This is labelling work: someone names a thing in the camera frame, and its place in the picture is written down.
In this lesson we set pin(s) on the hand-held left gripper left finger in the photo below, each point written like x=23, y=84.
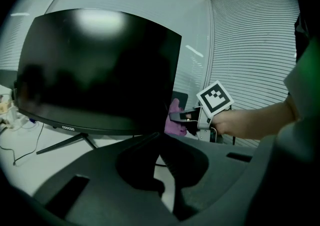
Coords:
x=95, y=182

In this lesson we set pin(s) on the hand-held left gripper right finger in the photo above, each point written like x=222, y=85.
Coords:
x=220, y=170

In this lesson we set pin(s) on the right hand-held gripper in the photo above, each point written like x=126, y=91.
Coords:
x=215, y=99

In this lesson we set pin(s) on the purple cloth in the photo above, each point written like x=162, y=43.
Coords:
x=175, y=126

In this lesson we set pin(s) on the black computer monitor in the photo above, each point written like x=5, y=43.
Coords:
x=100, y=70

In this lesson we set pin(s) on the person's right forearm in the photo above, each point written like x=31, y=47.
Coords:
x=250, y=122

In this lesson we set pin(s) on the short dark desk partition panel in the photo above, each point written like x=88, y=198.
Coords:
x=183, y=97

